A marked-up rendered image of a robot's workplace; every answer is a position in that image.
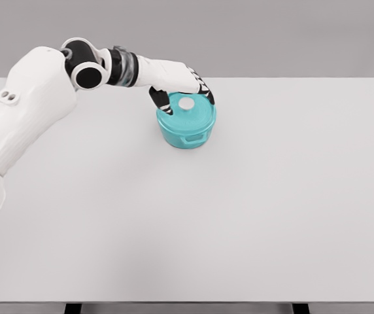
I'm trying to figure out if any striped left robot hand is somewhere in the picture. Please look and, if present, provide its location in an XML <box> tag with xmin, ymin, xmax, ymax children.
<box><xmin>148</xmin><ymin>60</ymin><xmax>216</xmax><ymax>116</ymax></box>

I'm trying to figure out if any teal pot lid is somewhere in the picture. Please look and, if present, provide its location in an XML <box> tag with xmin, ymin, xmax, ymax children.
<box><xmin>156</xmin><ymin>92</ymin><xmax>217</xmax><ymax>129</ymax></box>

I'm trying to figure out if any teal pot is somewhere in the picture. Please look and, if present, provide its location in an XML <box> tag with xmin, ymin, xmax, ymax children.
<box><xmin>156</xmin><ymin>107</ymin><xmax>217</xmax><ymax>150</ymax></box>

